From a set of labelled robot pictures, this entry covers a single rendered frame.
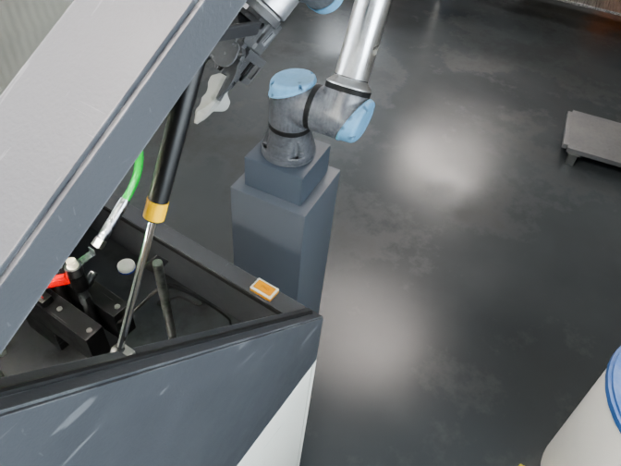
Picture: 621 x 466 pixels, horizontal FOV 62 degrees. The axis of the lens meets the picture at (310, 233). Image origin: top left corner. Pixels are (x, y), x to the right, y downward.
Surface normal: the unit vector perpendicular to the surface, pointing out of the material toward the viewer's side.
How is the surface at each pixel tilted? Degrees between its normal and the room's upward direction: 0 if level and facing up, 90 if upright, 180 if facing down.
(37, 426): 90
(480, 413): 0
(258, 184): 90
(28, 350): 0
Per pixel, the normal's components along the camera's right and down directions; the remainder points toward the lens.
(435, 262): 0.07, -0.69
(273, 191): -0.44, 0.62
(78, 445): 0.84, 0.44
